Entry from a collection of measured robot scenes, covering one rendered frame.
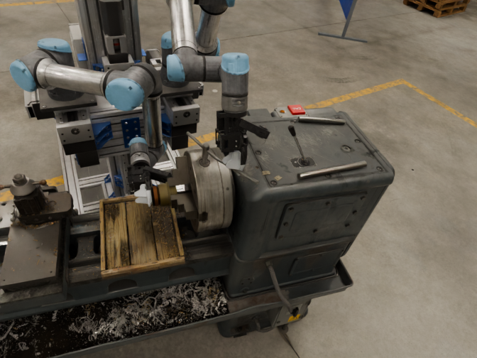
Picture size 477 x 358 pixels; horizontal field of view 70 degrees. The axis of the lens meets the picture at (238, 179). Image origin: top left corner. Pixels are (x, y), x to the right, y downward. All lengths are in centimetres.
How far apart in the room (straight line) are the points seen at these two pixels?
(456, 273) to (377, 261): 59
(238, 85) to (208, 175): 36
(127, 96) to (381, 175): 94
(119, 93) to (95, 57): 60
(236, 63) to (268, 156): 42
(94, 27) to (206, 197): 97
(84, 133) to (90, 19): 49
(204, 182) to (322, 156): 45
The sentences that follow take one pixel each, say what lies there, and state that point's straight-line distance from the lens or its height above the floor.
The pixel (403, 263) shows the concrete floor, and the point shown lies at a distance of 285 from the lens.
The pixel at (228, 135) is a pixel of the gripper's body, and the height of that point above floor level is 144.
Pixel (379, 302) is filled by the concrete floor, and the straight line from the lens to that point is 258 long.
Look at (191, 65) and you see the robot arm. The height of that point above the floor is 158.
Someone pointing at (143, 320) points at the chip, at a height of 58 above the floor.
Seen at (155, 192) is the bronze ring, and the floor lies 111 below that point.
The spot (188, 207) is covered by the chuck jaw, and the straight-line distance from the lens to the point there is 121.
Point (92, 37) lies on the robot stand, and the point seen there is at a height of 134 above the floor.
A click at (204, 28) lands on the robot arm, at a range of 152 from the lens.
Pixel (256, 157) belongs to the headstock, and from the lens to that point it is 122.
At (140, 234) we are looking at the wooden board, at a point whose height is 89.
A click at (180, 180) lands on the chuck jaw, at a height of 113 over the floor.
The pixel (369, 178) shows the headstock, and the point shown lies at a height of 125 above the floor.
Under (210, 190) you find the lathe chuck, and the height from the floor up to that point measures 119.
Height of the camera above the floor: 204
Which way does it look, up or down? 45 degrees down
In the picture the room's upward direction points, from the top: 10 degrees clockwise
